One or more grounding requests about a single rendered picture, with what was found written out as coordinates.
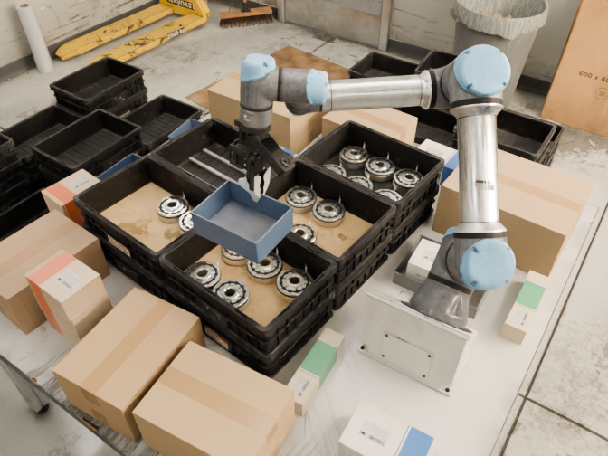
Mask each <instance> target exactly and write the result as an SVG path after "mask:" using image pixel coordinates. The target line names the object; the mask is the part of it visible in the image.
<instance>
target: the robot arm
mask: <svg viewBox="0 0 608 456"><path fill-rule="evenodd" d="M509 78H510V65H509V62H508V59H507V57H506V56H505V54H504V53H502V52H501V51H500V50H499V49H497V48H496V47H494V46H491V45H487V44H479V45H475V46H472V47H470V48H469V49H466V50H464V51H463V52H461V53H460V54H459V55H458V57H457V58H456V59H455V60H453V61H452V62H451V63H450V64H448V65H446V66H444V67H441V68H439V69H434V70H425V71H423V72H422V73H421V74H420V75H404V76H390V77H375V78H360V79H345V80H331V81H329V80H328V74H327V73H326V72H325V71H316V70H314V69H310V70H307V69H294V68H281V67H276V64H275V60H274V59H273V58H272V57H271V56H270V55H264V54H262V53H253V54H249V55H246V56H245V57H243V59H242V61H241V75H240V118H239V119H235V120H234V125H235V126H237V127H239V138H238V139H236V140H234V142H233V143H232V144H230V164H232V165H234V166H235V167H237V168H240V169H241V170H243V169H246V170H247V171H246V173H245V178H240V179H239V185H240V186H241V187H242V188H244V189H245V190H246V191H248V192H249V193H250V194H251V197H252V200H253V201H254V202H256V203H257V202H258V201H259V199H260V198H261V195H260V193H261V194H265V192H266V190H267V188H268V185H269V182H270V180H271V176H272V173H273V170H274V171H275V173H276V174H277V175H278V176H279V177H283V176H285V175H287V174H288V173H290V172H291V171H292V169H293V168H294V167H295V164H294V163H293V162H292V161H291V159H290V158H289V157H288V156H287V155H286V153H285V152H284V151H283V150H282V149H281V148H280V146H279V145H278V144H277V143H276V141H275V140H274V139H273V138H272V137H271V135H270V134H269V133H268V132H270V131H271V123H272V112H273V101H277V102H284V104H285V106H286V108H287V110H288V111H289V112H290V113H291V114H293V115H296V116H303V115H306V114H308V113H312V112H326V111H340V110H355V109H383V108H398V107H413V106H421V107H422V108H424V109H449V110H450V113H451V114H452V115H453V116H454V117H455V118H456V119H457V135H458V167H459V198H460V224H459V225H458V226H457V227H451V228H449V229H448V230H447V232H446V234H445V235H444V236H443V237H442V243H441V245H440V248H439V250H438V251H437V254H436V256H435V259H434V261H433V263H432V267H431V268H430V271H429V273H428V276H427V278H426V280H425V282H424V283H423V284H422V285H421V287H420V288H419V289H418V290H417V291H416V292H415V293H414V294H413V295H412V297H411V298H410V300H409V302H408V304H409V305H410V306H412V307H414V308H416V309H419V310H420V311H422V312H424V313H426V314H428V315H430V316H433V317H435V318H437V319H440V320H442V321H445V322H447V323H449V324H452V325H454V326H457V327H459V328H465V327H466V325H467V322H468V312H469V300H470V295H471V293H472V291H473V289H475V290H496V289H499V288H501V287H502V286H504V285H505V284H506V283H507V282H508V281H509V280H510V279H511V277H512V275H513V273H514V270H515V267H516V259H515V255H514V253H513V251H512V250H511V249H510V247H509V246H508V245H507V229H506V228H505V227H504V226H503V225H502V224H501V223H500V222H499V179H498V145H497V115H498V113H499V112H500V111H501V110H502V109H503V90H504V89H505V88H506V86H507V84H508V81H509ZM236 143H237V144H236ZM238 143H239V144H238ZM234 144H235V145H234ZM232 151H233V160H232Z"/></svg>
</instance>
